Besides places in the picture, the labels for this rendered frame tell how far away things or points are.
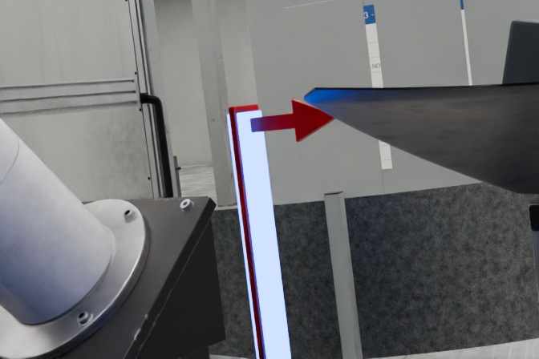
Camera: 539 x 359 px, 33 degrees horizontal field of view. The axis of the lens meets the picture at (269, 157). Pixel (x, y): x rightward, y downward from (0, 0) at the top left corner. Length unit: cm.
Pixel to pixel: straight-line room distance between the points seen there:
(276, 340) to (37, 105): 182
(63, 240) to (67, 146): 154
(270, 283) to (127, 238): 37
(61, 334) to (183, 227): 15
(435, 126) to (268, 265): 14
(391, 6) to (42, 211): 596
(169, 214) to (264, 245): 36
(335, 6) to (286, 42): 47
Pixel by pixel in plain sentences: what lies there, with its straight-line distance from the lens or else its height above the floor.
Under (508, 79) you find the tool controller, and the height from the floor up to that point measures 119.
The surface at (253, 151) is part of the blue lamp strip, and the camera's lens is 52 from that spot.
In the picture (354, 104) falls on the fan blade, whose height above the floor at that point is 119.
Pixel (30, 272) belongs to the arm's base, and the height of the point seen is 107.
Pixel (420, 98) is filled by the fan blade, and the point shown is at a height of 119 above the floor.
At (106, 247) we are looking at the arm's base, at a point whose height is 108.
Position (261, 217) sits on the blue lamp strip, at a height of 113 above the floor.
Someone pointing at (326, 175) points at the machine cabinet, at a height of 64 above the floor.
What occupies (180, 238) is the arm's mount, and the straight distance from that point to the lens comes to 85.
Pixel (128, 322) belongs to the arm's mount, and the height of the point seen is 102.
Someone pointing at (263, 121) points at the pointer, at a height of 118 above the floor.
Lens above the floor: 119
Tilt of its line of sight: 3 degrees down
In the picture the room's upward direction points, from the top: 7 degrees counter-clockwise
